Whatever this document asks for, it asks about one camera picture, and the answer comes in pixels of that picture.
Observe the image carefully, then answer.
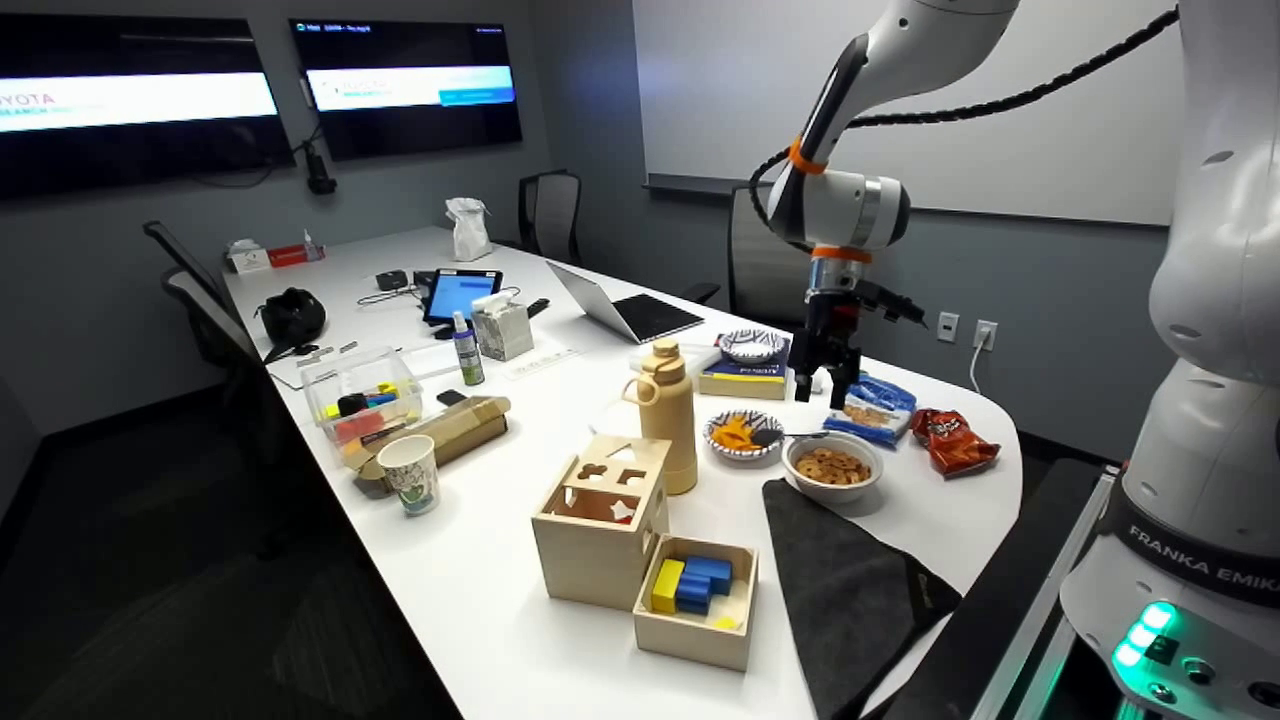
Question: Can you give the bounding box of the heap of blue blocks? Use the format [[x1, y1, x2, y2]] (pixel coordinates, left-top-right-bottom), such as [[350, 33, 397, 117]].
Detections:
[[675, 556, 734, 616]]

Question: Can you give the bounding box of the red snack bag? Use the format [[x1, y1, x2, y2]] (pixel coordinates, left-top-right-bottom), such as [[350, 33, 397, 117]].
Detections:
[[909, 407, 1003, 479]]

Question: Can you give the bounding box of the empty patterned bowl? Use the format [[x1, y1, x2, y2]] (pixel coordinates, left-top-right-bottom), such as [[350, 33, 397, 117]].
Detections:
[[717, 327, 790, 366]]

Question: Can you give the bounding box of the patterned bowl of orange chips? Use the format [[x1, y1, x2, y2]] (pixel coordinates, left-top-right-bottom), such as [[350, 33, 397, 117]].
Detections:
[[702, 409, 787, 464]]

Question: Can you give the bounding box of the smaller wall monitor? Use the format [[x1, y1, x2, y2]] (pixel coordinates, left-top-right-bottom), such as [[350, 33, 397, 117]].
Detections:
[[288, 17, 524, 163]]

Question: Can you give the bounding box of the grey office chair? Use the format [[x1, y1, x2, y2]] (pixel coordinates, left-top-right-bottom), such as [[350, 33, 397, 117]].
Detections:
[[516, 169, 584, 267], [682, 184, 813, 328]]

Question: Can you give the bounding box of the red and white box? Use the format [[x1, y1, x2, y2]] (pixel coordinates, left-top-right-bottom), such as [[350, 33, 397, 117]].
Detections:
[[227, 238, 327, 275]]

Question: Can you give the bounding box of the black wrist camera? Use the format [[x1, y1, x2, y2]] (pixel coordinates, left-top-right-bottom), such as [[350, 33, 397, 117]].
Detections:
[[858, 281, 928, 329]]

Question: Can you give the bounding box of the black pouch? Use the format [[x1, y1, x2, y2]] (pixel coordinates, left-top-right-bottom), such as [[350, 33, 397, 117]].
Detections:
[[256, 286, 329, 353]]

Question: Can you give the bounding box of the dark grey cloth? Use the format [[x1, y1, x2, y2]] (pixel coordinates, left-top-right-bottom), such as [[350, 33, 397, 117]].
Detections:
[[761, 477, 964, 720]]

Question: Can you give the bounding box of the black wall camera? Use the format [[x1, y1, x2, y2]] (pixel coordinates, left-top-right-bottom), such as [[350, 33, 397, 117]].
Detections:
[[302, 138, 339, 197]]

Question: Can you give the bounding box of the small spray bottle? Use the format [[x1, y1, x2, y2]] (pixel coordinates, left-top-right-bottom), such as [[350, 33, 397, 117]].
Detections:
[[451, 310, 487, 388]]

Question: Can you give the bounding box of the yellow block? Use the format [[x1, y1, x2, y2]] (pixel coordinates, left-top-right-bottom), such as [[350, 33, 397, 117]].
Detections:
[[651, 558, 687, 615]]

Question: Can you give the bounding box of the black tablet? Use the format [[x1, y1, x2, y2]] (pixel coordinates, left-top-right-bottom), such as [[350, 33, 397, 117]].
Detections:
[[422, 267, 505, 328]]

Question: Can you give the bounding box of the whiteboard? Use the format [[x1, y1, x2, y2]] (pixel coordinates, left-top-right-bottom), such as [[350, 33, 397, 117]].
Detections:
[[631, 0, 1187, 228]]

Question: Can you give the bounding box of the white bowl of cereal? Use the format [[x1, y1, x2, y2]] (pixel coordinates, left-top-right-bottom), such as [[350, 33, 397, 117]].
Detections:
[[781, 431, 886, 505]]

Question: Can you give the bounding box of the wooden tray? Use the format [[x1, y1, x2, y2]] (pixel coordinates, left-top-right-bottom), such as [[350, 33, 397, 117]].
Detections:
[[632, 534, 760, 674]]

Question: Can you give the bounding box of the large wall monitor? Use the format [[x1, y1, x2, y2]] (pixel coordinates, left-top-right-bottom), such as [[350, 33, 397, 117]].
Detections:
[[0, 12, 297, 201]]

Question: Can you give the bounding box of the white tissue box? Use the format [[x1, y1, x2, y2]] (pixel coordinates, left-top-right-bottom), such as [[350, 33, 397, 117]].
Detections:
[[470, 291, 536, 363]]

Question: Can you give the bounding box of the tan water bottle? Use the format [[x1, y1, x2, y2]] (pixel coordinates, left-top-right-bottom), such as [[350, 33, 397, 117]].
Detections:
[[621, 337, 700, 497]]

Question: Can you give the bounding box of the blue and yellow book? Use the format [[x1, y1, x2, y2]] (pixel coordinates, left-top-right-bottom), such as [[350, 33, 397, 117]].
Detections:
[[697, 338, 798, 402]]

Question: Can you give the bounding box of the blue snack bag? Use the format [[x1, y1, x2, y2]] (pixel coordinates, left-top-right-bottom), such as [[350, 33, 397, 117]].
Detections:
[[822, 371, 919, 449]]

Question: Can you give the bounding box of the wooden shape sorter box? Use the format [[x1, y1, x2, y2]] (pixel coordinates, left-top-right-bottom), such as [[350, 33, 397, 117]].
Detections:
[[530, 434, 673, 612]]

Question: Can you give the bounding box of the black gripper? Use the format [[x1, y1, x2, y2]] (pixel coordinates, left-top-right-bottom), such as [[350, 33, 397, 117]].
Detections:
[[794, 286, 865, 412]]

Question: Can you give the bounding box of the white paper bag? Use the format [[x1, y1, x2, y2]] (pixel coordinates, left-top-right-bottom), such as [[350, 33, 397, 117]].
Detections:
[[444, 196, 494, 264]]

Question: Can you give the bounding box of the clear plastic container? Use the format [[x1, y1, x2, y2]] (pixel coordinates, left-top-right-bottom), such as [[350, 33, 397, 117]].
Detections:
[[299, 345, 426, 463]]

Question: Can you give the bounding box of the silver laptop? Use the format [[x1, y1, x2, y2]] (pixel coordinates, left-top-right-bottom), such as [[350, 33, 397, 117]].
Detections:
[[545, 259, 707, 346]]

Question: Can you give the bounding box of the printed paper cup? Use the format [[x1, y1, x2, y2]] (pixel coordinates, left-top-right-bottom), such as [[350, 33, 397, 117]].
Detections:
[[376, 433, 443, 518]]

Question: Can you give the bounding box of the brown cardboard box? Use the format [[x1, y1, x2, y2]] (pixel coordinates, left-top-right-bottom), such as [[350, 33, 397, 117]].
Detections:
[[351, 395, 513, 500]]

